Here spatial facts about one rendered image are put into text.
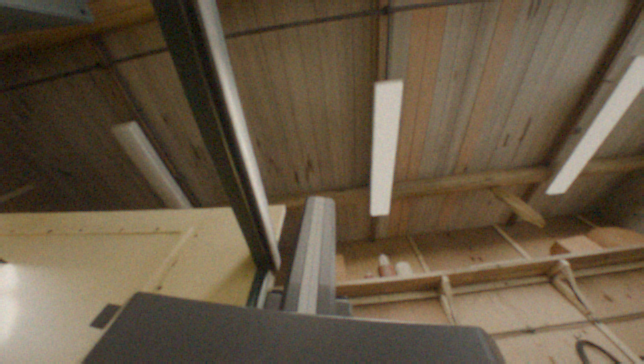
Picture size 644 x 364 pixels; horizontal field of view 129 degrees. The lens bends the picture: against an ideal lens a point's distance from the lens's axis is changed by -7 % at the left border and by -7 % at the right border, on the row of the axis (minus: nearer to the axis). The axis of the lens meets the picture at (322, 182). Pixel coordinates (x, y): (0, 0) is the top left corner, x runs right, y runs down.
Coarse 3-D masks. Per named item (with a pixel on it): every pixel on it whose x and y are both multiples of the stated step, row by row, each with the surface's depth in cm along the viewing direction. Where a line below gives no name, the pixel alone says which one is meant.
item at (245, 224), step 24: (168, 0) 21; (168, 24) 22; (216, 24) 30; (168, 48) 24; (192, 48) 24; (192, 72) 26; (192, 96) 27; (216, 144) 32; (216, 168) 35; (240, 192) 38; (240, 216) 42; (264, 264) 53
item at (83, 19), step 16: (0, 0) 30; (16, 0) 33; (32, 0) 35; (48, 0) 37; (64, 0) 40; (80, 0) 43; (0, 16) 35; (16, 16) 36; (32, 16) 37; (48, 16) 38; (64, 16) 41; (80, 16) 43; (0, 32) 44; (16, 32) 46
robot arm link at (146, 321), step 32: (96, 320) 5; (128, 320) 4; (160, 320) 4; (192, 320) 4; (224, 320) 4; (256, 320) 4; (288, 320) 4; (320, 320) 4; (352, 320) 4; (384, 320) 4; (96, 352) 3; (128, 352) 3; (160, 352) 3; (192, 352) 3; (224, 352) 4; (256, 352) 4; (288, 352) 4; (320, 352) 4; (352, 352) 4; (384, 352) 4; (416, 352) 4; (448, 352) 4; (480, 352) 4
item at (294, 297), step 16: (304, 208) 9; (304, 224) 8; (304, 240) 7; (304, 256) 7; (288, 272) 6; (304, 272) 6; (288, 288) 6; (304, 288) 6; (272, 304) 6; (288, 304) 5; (304, 304) 5
